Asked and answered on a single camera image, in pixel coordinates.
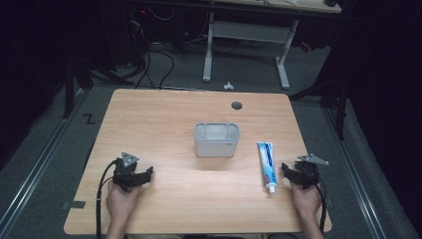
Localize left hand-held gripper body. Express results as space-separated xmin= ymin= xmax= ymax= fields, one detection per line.
xmin=111 ymin=151 xmax=144 ymax=193

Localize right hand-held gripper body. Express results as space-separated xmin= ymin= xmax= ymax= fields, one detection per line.
xmin=293 ymin=152 xmax=330 ymax=191

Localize blue and white toothpaste tube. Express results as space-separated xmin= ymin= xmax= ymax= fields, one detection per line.
xmin=256 ymin=141 xmax=279 ymax=195

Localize grey plastic holder box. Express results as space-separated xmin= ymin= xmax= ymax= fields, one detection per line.
xmin=193 ymin=121 xmax=241 ymax=158

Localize person's right hand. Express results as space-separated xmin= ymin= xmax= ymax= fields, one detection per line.
xmin=290 ymin=180 xmax=322 ymax=219

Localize person's left hand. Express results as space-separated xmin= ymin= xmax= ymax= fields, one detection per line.
xmin=105 ymin=180 xmax=144 ymax=221

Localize black metal stand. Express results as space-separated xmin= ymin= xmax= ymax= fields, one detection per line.
xmin=61 ymin=53 xmax=98 ymax=120
xmin=288 ymin=59 xmax=352 ymax=140

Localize desk with white legs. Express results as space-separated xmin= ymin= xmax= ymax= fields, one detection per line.
xmin=201 ymin=0 xmax=343 ymax=92

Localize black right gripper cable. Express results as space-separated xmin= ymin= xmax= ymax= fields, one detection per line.
xmin=313 ymin=180 xmax=328 ymax=234

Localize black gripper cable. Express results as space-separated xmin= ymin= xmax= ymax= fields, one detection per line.
xmin=313 ymin=180 xmax=328 ymax=234
xmin=96 ymin=158 xmax=119 ymax=239

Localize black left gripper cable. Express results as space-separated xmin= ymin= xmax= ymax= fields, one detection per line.
xmin=96 ymin=158 xmax=119 ymax=239

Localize metal floor rail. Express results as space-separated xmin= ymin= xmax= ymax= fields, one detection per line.
xmin=0 ymin=89 xmax=88 ymax=230
xmin=323 ymin=106 xmax=388 ymax=239

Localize black floor cables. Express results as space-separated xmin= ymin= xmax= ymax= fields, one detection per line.
xmin=118 ymin=6 xmax=177 ymax=91

